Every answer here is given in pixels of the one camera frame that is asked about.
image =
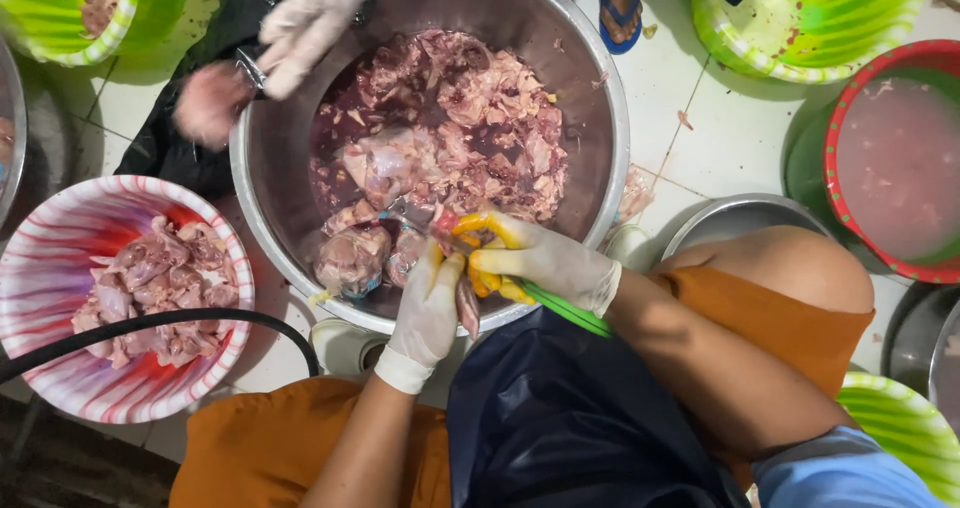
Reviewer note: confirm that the dark blue apron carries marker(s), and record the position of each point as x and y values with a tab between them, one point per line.
562	418

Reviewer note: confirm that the blue sandal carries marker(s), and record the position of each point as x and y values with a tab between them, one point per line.
600	5

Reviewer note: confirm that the white rubber shoe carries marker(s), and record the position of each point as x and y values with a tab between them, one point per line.
341	346
628	244

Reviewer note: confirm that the blue shirt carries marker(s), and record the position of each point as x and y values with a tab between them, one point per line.
832	470

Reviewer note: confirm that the small steel bowl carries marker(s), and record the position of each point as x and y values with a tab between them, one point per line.
735	215

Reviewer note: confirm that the red rimmed basin with water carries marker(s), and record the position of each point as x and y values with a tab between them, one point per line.
900	163

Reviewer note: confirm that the person's right leg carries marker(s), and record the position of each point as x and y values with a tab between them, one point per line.
772	264

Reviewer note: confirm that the heap of raw chicken offal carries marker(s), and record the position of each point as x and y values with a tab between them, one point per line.
465	117

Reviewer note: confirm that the person's left hand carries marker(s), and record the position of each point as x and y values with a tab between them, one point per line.
424	328

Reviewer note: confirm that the black plastic sheet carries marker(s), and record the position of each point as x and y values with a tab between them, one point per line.
172	155

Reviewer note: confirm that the clear plastic bag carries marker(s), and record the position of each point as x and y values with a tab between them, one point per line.
634	193

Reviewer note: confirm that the heap of cleaned chicken gizzards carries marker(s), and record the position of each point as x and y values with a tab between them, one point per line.
157	283

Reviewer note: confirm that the person's right fingers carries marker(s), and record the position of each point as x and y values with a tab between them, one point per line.
517	256

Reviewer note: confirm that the raw chicken offal piece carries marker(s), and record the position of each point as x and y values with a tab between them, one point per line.
468	309

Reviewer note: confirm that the green striped plastic basin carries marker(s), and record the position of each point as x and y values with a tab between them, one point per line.
45	12
817	20
900	425

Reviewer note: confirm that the person's left fingers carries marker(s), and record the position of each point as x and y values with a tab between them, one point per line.
431	275

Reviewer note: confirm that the orange shorts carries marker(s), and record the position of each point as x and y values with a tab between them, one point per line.
255	455

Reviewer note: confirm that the person's right hand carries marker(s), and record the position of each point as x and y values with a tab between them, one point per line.
559	268

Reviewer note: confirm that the pink raw meat chunk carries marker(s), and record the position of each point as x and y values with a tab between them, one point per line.
99	11

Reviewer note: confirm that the red white striped plastic basin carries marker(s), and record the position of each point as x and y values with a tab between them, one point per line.
45	268

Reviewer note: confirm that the large steel basin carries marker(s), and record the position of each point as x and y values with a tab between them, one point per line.
285	193

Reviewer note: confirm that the steel scissors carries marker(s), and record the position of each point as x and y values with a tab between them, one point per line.
251	69

